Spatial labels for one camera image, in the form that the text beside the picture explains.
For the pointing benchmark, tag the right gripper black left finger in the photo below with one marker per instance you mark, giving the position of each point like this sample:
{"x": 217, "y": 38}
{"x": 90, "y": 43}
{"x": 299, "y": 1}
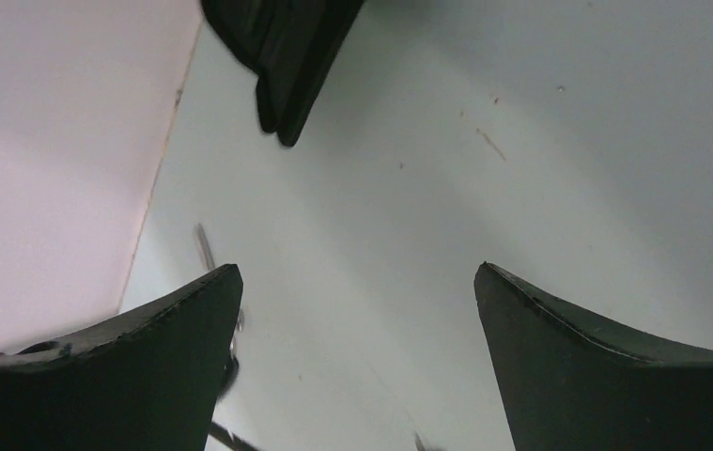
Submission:
{"x": 146, "y": 379}

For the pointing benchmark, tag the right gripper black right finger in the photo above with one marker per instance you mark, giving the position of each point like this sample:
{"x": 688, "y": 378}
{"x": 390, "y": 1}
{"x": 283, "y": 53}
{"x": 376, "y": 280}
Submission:
{"x": 571, "y": 379}

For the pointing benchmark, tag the black zippered tool case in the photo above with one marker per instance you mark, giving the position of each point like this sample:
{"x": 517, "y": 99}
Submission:
{"x": 290, "y": 45}

